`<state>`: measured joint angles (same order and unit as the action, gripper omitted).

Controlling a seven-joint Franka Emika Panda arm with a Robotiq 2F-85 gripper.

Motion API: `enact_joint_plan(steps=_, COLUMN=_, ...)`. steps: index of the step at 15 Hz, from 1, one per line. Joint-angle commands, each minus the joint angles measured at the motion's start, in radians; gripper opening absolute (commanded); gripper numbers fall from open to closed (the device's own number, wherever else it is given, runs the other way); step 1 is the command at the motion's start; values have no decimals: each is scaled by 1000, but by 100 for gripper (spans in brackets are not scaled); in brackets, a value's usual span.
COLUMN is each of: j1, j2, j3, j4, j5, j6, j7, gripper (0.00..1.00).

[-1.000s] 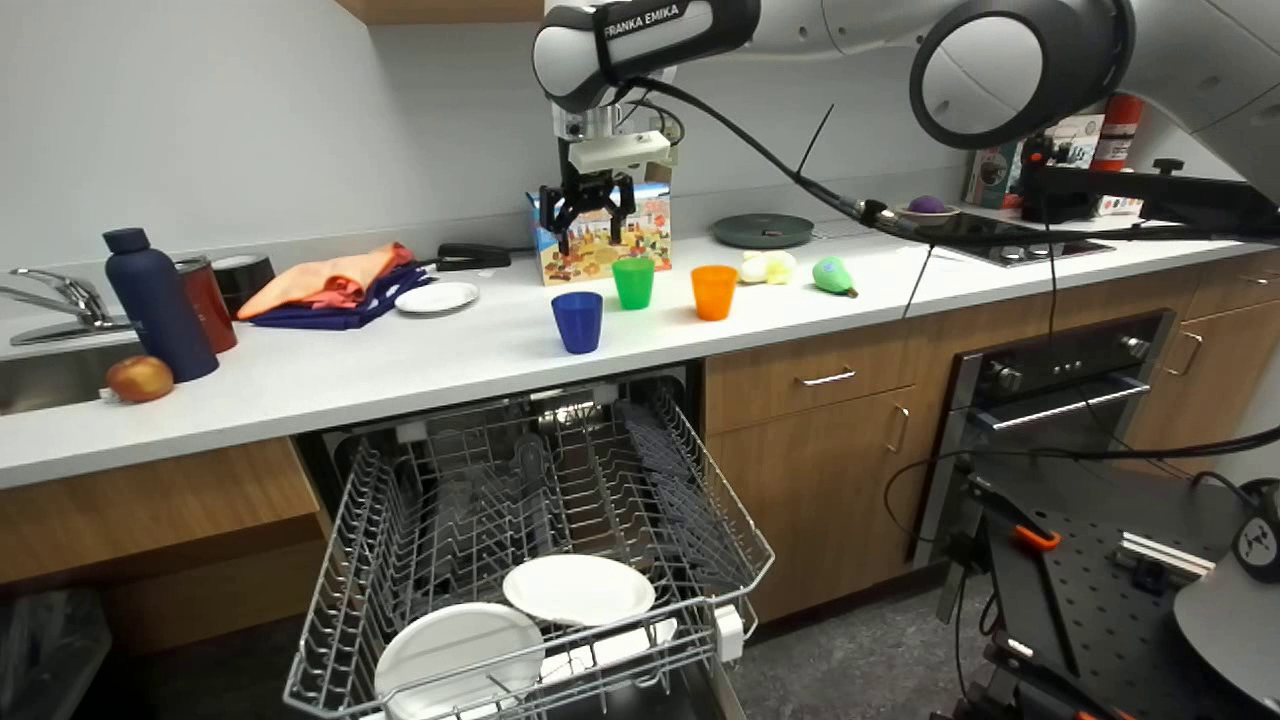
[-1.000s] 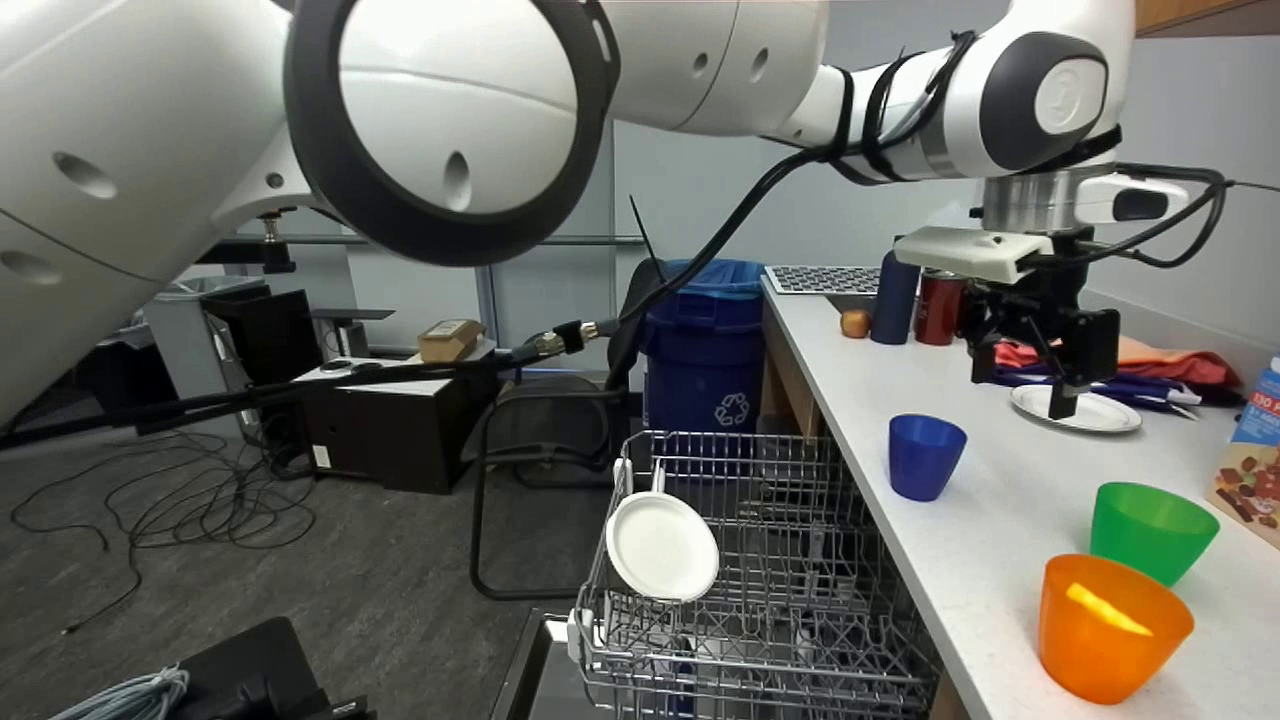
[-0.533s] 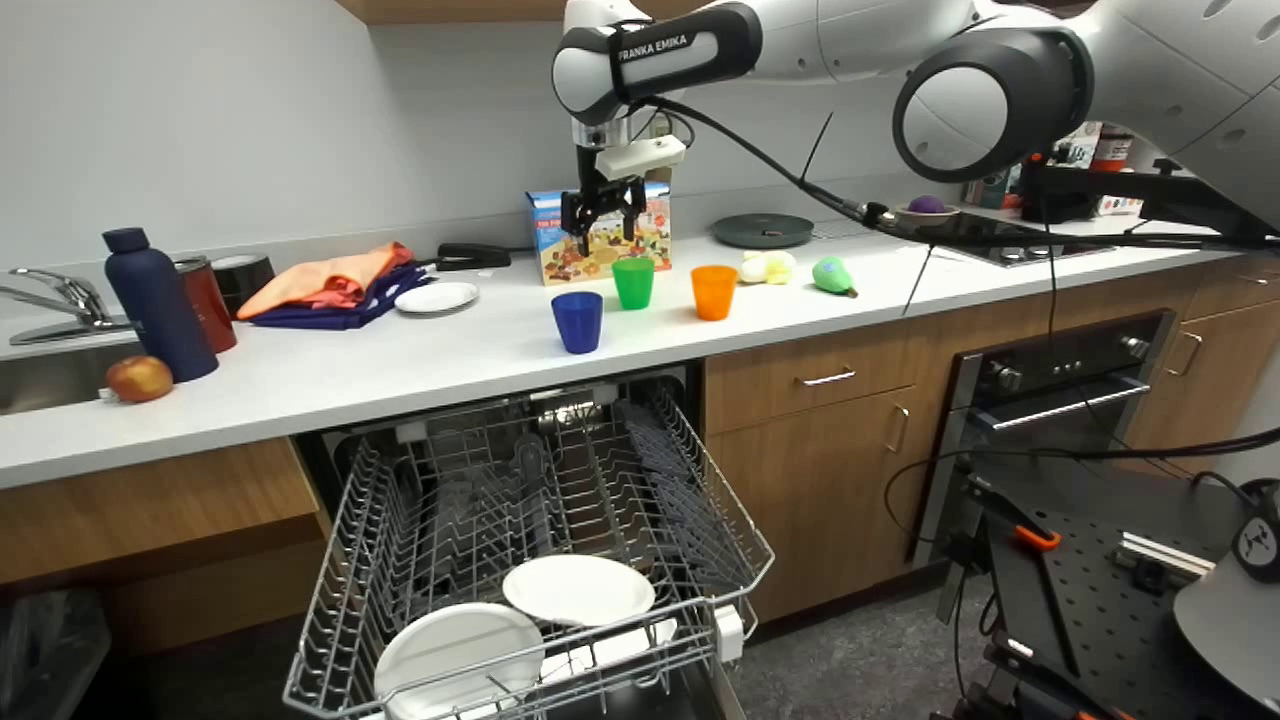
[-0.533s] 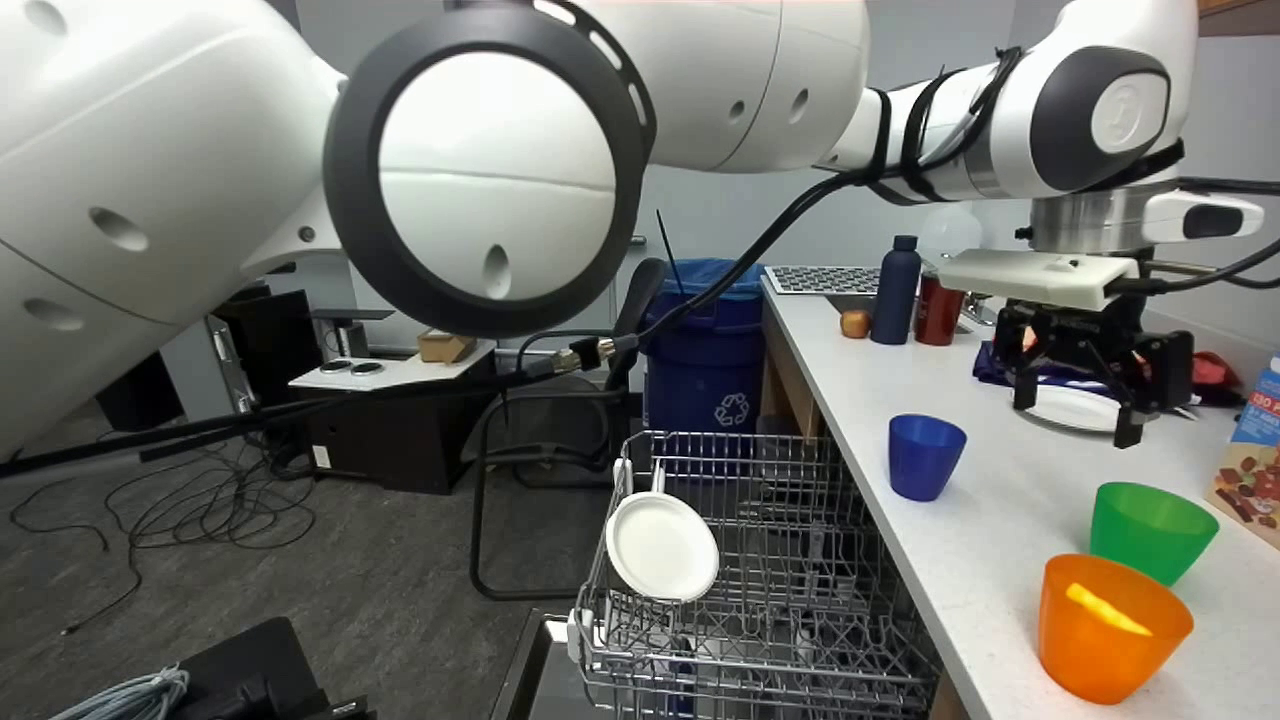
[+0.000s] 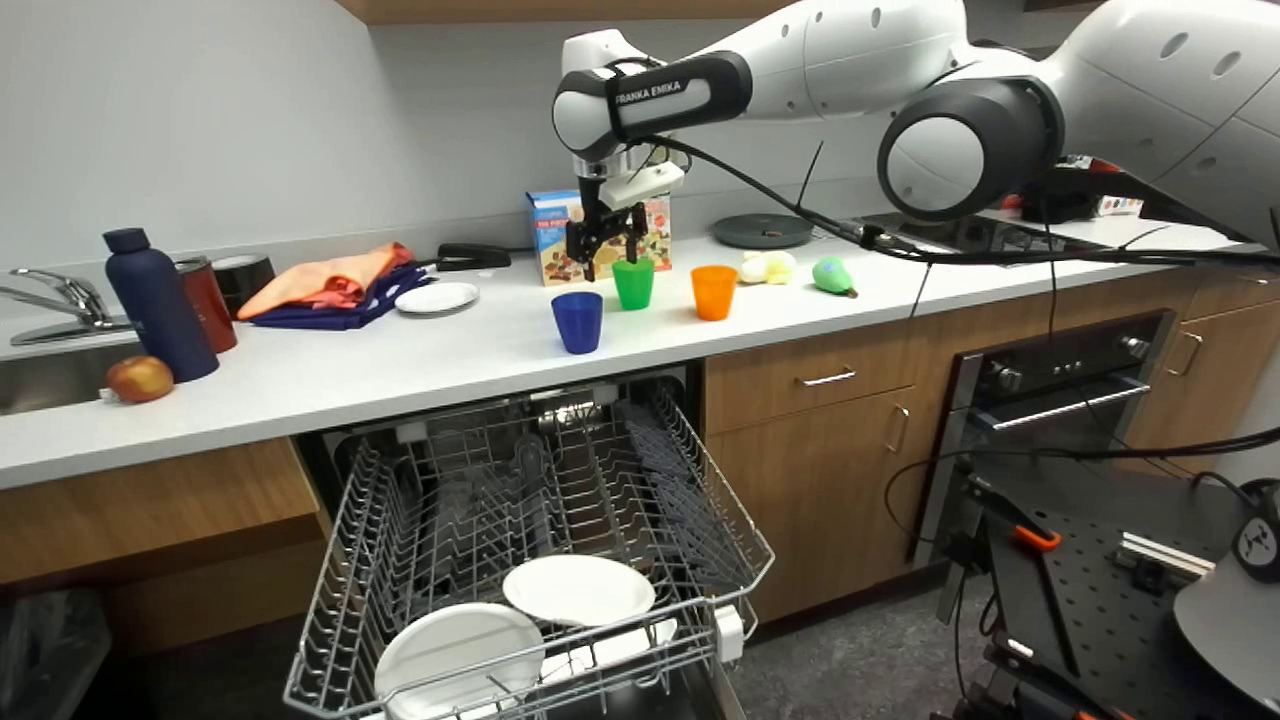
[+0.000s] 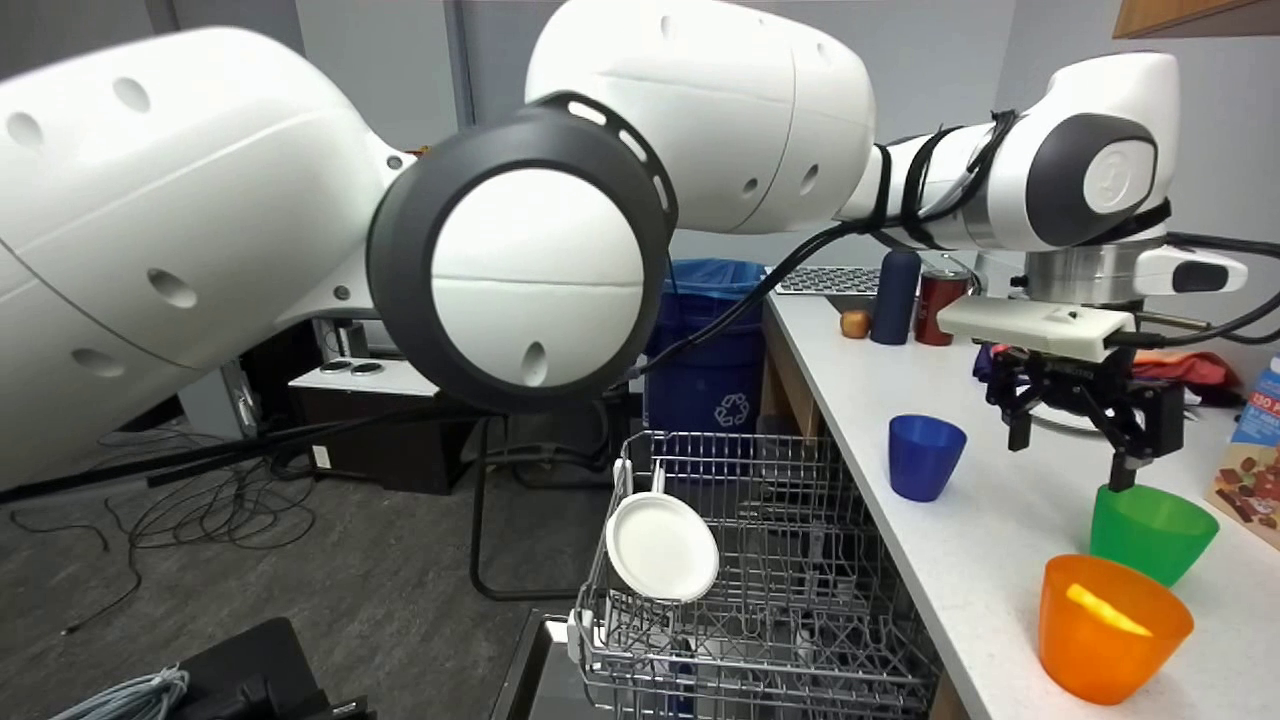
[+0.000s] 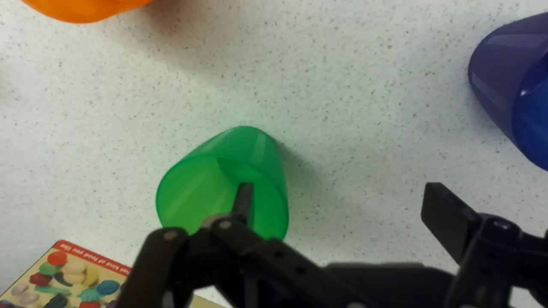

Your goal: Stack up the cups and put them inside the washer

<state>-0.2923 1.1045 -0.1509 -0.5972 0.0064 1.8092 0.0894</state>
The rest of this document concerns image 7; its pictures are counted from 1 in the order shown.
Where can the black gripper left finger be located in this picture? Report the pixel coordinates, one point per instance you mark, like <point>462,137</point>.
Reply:
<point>227,267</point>

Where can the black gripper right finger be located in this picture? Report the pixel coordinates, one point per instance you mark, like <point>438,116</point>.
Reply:
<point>490,250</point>

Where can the green plastic cup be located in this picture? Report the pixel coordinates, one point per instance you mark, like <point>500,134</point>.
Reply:
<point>227,171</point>

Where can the blue plastic cup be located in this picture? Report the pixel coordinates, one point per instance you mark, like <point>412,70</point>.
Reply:
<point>513,86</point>

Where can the colourful toy food box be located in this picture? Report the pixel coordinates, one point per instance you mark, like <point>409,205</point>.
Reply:
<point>61,279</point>

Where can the orange plastic cup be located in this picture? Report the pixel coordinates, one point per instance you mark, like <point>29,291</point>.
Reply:
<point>85,9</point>

